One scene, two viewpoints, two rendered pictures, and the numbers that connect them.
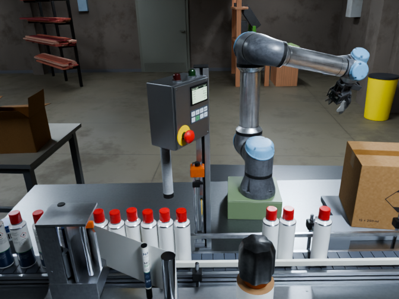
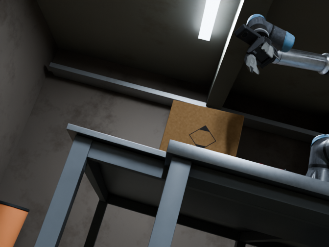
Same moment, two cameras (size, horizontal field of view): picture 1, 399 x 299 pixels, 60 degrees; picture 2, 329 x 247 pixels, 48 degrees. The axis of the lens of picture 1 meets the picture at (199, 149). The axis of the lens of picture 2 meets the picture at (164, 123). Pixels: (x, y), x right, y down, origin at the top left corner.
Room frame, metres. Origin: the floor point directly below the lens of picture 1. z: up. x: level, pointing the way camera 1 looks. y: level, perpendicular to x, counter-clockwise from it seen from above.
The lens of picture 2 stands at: (2.71, -0.97, 0.51)
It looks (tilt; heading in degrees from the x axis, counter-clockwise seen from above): 19 degrees up; 178
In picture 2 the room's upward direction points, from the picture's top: 16 degrees clockwise
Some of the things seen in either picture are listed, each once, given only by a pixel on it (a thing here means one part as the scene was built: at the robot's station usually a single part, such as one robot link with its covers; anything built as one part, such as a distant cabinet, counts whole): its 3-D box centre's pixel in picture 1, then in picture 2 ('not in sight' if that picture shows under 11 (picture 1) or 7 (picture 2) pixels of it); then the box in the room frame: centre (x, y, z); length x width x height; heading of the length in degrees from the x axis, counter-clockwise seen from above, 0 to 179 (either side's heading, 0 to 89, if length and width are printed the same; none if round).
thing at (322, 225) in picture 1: (321, 235); not in sight; (0.89, -0.38, 0.98); 0.05 x 0.05 x 0.20
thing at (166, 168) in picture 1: (166, 168); not in sight; (1.01, 0.11, 1.18); 0.04 x 0.04 x 0.21
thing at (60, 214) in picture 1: (67, 213); not in sight; (0.81, 0.37, 1.14); 0.14 x 0.11 x 0.01; 89
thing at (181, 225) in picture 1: (182, 237); not in sight; (0.90, 0.06, 0.98); 0.05 x 0.05 x 0.20
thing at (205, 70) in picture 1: (203, 165); not in sight; (1.05, -0.01, 1.17); 0.04 x 0.04 x 0.67; 89
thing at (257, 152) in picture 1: (258, 155); (326, 153); (1.30, -0.25, 1.09); 0.13 x 0.12 x 0.14; 10
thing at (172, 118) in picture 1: (180, 110); not in sight; (0.99, 0.05, 1.38); 0.17 x 0.10 x 0.19; 144
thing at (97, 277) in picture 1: (76, 250); not in sight; (0.82, 0.37, 1.01); 0.14 x 0.13 x 0.26; 89
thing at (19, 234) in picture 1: (21, 239); not in sight; (0.92, 0.59, 0.98); 0.05 x 0.05 x 0.20
